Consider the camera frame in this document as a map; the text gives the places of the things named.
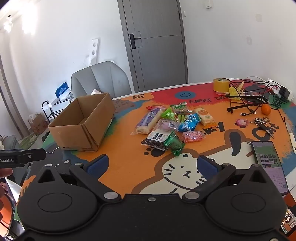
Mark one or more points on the black shoe rack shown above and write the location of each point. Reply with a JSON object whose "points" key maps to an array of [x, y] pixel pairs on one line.
{"points": [[49, 109]]}

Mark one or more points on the blue plastic bag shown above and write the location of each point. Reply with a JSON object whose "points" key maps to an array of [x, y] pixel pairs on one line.
{"points": [[61, 89]]}

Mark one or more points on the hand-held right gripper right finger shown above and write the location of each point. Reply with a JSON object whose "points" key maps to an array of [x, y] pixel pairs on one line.
{"points": [[207, 165]]}

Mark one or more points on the white dotted cushion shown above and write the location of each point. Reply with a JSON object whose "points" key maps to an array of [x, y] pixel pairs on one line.
{"points": [[96, 91]]}

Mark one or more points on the grey upholstered chair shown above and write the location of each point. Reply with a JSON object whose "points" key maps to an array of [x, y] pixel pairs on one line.
{"points": [[99, 78]]}

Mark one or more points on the grey door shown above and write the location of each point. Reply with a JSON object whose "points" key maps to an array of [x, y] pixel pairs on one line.
{"points": [[157, 46]]}

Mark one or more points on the white power strip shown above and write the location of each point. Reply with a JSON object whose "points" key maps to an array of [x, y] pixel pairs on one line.
{"points": [[272, 84]]}

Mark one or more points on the blue snack packet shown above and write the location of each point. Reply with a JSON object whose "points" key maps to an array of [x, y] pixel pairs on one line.
{"points": [[189, 122]]}

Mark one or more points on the red snack packet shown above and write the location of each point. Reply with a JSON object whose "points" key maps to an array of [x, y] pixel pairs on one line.
{"points": [[149, 107]]}

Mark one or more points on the yellow plastic item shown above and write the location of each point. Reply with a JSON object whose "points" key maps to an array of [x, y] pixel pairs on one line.
{"points": [[233, 90]]}

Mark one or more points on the smartphone showing video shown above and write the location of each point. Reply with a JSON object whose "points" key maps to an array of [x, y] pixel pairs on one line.
{"points": [[289, 222]]}

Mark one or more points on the brown cardboard box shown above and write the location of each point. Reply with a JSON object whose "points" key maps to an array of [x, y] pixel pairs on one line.
{"points": [[81, 120]]}

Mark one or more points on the black white seed packet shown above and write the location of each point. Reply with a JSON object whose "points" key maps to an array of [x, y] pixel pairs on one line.
{"points": [[155, 140]]}

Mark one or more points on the orange white cracker packet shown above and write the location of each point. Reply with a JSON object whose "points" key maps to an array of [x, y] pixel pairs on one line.
{"points": [[204, 117]]}

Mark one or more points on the yellow tape roll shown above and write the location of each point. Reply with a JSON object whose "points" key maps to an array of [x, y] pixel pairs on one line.
{"points": [[220, 85]]}

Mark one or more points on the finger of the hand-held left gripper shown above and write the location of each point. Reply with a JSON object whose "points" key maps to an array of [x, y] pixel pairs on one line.
{"points": [[34, 155]]}

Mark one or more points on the green floor mat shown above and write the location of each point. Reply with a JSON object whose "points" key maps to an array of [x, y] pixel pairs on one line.
{"points": [[30, 141]]}

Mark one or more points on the bright green snack packet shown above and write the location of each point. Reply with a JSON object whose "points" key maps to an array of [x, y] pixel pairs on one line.
{"points": [[168, 114]]}

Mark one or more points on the tangerine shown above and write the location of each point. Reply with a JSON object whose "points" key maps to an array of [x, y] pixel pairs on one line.
{"points": [[266, 109]]}

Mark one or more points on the black charger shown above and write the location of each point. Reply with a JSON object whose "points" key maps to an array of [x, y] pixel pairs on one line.
{"points": [[285, 92]]}

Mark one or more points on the dark green snack packet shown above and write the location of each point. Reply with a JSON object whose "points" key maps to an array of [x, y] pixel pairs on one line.
{"points": [[174, 142]]}

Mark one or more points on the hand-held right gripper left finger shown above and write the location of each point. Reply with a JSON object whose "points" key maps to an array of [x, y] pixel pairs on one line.
{"points": [[98, 165]]}

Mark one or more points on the small printed carton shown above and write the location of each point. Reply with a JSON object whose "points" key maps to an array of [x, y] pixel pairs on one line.
{"points": [[37, 122]]}

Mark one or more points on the clear cracker packet red print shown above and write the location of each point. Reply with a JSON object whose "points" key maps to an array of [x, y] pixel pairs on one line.
{"points": [[193, 136]]}

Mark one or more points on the purple long bread packet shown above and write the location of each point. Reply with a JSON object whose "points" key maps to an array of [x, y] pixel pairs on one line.
{"points": [[148, 120]]}

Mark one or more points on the bunch of keys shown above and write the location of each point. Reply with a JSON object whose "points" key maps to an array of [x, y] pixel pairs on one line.
{"points": [[262, 124]]}

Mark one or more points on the white foam board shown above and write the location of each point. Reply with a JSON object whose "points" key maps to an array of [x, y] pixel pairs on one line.
{"points": [[93, 52]]}

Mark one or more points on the white wall plate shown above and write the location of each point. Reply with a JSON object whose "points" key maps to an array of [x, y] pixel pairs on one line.
{"points": [[258, 17], [249, 40]]}

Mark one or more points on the smartphone with lit screen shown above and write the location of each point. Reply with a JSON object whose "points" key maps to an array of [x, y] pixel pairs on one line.
{"points": [[270, 166]]}

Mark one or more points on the cookie packet green label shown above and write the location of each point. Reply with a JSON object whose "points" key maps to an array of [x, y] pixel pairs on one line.
{"points": [[181, 109]]}

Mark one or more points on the pink round cake packet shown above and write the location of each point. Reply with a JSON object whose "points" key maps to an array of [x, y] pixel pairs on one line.
{"points": [[167, 125]]}

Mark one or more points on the person's left hand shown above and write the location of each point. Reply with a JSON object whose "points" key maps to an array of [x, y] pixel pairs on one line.
{"points": [[4, 173]]}

